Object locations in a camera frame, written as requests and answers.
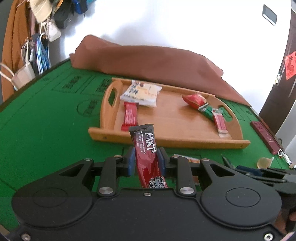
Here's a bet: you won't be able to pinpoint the white paper shopping bag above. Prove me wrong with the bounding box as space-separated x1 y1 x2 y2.
1 63 35 91

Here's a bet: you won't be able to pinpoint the orange hanging coat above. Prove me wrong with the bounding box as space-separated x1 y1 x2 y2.
1 1 31 101

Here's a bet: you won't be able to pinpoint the brown cloth cover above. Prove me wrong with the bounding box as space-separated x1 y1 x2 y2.
70 35 249 105

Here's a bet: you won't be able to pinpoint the phone charm strap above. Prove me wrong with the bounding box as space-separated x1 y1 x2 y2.
277 148 296 170

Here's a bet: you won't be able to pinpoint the red label sesame cracker pack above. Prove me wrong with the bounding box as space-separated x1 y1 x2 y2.
175 154 200 186

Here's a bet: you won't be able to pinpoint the blue striped lanyards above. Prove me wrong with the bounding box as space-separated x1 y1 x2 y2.
30 33 52 76

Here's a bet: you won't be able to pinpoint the red diamond door sticker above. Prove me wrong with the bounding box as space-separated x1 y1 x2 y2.
285 51 296 80

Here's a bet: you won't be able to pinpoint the white small pouch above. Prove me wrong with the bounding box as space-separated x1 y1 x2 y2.
46 20 61 42

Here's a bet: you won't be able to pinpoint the black hanging bag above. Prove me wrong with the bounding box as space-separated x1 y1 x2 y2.
53 0 74 30

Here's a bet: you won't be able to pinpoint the red peanut snack bag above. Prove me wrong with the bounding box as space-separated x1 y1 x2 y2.
182 93 207 109

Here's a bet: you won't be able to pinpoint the white flower cake snack pack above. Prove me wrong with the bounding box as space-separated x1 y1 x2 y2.
120 80 162 108

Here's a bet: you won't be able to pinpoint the person's right hand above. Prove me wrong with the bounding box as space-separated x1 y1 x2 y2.
274 208 295 240

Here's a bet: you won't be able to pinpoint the pink cracker pack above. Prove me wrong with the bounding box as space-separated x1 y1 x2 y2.
212 108 229 138

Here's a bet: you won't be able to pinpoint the beige cap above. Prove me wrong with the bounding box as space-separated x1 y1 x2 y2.
29 0 53 23

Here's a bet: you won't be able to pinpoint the red coffee stick sachet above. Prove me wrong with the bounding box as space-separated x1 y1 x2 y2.
129 124 167 189

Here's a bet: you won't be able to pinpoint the green snack packet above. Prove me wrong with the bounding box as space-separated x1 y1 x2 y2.
198 103 223 121

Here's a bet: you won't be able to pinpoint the small red candy bar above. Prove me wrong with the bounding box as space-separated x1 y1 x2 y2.
121 102 138 131

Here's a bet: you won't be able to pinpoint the wooden serving tray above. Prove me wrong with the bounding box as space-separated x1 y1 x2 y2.
88 78 250 149

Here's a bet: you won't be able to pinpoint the dark brown door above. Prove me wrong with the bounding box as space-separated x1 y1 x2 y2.
259 10 295 133

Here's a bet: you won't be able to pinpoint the clear jelly cup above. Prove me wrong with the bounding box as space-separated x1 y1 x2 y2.
257 157 274 169

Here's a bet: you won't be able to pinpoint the dark red smartphone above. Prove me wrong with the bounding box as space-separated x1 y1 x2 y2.
250 121 281 155

